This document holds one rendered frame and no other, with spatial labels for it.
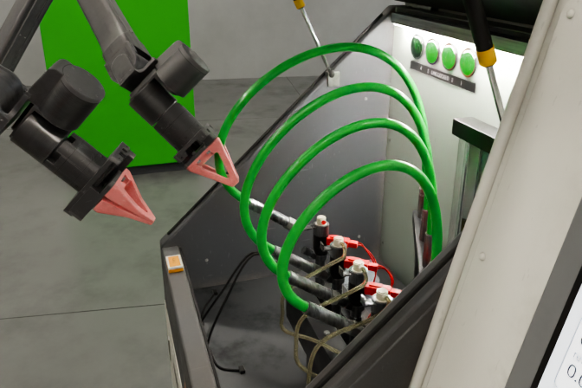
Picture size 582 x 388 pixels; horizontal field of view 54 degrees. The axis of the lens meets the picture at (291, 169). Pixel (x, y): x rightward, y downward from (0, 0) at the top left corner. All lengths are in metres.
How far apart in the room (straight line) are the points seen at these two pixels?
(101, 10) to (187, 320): 0.57
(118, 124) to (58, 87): 3.48
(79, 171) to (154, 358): 1.82
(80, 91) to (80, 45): 3.37
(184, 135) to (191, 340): 0.35
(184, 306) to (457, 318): 0.58
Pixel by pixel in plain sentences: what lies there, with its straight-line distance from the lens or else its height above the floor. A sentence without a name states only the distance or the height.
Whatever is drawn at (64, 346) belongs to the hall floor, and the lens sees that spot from 2.70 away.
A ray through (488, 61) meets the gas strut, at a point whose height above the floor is 1.46.
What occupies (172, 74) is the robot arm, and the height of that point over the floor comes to 1.39.
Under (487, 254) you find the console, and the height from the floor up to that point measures 1.27.
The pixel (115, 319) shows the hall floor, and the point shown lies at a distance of 2.79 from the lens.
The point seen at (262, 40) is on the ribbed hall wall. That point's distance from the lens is 7.37.
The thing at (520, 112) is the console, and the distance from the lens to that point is 0.64.
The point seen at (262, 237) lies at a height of 1.20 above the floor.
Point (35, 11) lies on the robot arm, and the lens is 1.31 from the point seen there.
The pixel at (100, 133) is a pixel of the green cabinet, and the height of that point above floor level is 0.35.
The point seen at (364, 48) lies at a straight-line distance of 0.93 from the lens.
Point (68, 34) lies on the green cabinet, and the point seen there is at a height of 1.04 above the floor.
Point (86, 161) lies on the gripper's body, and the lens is 0.76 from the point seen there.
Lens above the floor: 1.57
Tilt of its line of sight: 21 degrees down
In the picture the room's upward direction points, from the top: straight up
